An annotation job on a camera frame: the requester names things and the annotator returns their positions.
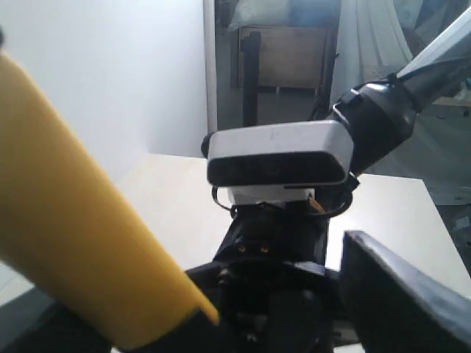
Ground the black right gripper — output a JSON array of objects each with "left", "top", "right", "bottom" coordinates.
[{"left": 188, "top": 200, "right": 353, "bottom": 352}]

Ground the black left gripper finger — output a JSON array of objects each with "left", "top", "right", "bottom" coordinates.
[{"left": 340, "top": 231, "right": 470, "bottom": 352}]

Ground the black yellow handled tool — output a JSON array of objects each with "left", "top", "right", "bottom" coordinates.
[{"left": 0, "top": 25, "right": 222, "bottom": 350}]

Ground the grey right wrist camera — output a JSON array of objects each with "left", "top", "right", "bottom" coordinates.
[{"left": 201, "top": 121, "right": 354, "bottom": 206}]

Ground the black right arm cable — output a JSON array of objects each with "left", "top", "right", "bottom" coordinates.
[{"left": 211, "top": 172, "right": 361, "bottom": 220}]

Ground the black post in background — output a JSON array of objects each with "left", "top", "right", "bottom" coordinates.
[{"left": 241, "top": 31, "right": 261, "bottom": 127}]

